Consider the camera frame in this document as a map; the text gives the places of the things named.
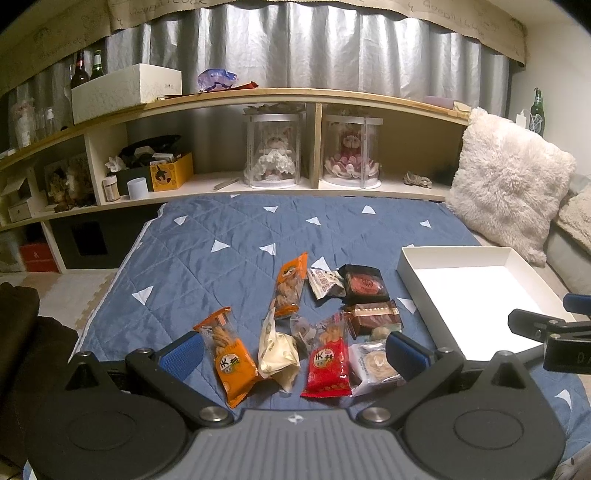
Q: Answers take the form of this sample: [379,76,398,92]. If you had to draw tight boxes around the clear swirl cookie pack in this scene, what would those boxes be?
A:
[349,340,405,397]

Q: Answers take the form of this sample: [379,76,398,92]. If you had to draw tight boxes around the clear green-dot candy packet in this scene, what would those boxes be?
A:
[370,323,403,341]

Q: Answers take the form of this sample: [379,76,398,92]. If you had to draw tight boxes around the orange cracker pack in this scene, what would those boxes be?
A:
[193,307,260,408]
[270,252,308,319]

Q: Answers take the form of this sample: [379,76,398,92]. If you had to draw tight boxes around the brown gold-band cake pack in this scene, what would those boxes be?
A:
[342,300,404,339]

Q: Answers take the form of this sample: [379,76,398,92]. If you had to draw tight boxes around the red cracker pack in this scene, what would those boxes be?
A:
[301,312,352,399]

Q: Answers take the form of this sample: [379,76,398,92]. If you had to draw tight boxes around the black mooncake pack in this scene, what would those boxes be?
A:
[338,264,390,305]

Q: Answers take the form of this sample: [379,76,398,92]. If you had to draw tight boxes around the cream pastry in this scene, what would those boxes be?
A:
[257,307,301,393]

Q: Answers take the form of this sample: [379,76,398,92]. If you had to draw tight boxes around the small clear candy packet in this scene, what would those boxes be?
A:
[290,313,315,357]

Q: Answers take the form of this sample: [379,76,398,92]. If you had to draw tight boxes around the white printed snack packet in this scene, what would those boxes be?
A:
[308,268,346,300]

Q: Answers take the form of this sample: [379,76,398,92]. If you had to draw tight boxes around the grey mattress edge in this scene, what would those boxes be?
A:
[542,174,591,296]

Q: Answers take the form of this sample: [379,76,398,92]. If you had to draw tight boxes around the white shallow cardboard tray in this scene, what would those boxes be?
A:
[397,246,575,361]

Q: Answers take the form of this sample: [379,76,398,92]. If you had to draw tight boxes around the beige textured blanket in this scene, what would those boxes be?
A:
[556,184,591,253]

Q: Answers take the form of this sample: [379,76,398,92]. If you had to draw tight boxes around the blue quilted triangle blanket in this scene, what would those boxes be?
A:
[22,193,591,480]

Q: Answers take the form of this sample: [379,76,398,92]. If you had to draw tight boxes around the white fluffy pillow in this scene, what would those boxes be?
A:
[446,107,577,266]

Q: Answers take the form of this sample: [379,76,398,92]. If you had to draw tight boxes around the red box under shelf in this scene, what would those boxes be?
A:
[19,243,59,273]

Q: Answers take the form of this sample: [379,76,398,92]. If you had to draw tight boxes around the white cylinder cup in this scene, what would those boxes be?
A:
[127,177,149,201]

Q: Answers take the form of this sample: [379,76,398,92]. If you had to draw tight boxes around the green glass bottle right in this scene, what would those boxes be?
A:
[529,88,546,137]

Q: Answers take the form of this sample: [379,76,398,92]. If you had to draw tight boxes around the green glass bottle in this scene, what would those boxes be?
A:
[90,49,104,80]
[529,88,546,137]

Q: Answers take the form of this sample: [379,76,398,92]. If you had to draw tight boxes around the small grey trinket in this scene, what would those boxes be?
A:
[403,171,433,189]

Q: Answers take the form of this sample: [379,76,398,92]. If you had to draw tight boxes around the small wooden lidded jar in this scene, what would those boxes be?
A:
[102,175,120,203]

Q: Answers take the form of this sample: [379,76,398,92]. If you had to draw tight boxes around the yellow cardboard box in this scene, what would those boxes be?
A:
[149,153,194,192]

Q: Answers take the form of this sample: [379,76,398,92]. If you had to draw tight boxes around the wooden bedside shelf unit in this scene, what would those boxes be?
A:
[0,87,472,275]

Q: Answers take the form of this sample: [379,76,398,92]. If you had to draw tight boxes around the pink-dress doll display case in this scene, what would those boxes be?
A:
[322,114,383,189]

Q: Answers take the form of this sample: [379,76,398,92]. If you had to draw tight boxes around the white-dress doll display case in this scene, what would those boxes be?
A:
[243,102,305,188]

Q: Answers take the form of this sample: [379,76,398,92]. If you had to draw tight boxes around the white storage box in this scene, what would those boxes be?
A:
[71,64,182,125]

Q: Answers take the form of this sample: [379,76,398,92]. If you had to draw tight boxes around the blue plastic bag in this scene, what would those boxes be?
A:
[197,68,238,93]

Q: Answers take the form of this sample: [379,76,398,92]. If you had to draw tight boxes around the brown glass bottle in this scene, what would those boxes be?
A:
[70,50,90,89]

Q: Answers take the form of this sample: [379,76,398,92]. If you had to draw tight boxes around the green glass bottle left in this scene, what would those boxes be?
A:
[90,49,104,80]

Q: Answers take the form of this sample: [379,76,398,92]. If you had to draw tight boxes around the silver grey curtain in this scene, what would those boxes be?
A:
[0,1,511,153]

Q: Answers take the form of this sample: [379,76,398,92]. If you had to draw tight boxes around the beige curtain valance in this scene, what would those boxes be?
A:
[1,1,527,103]

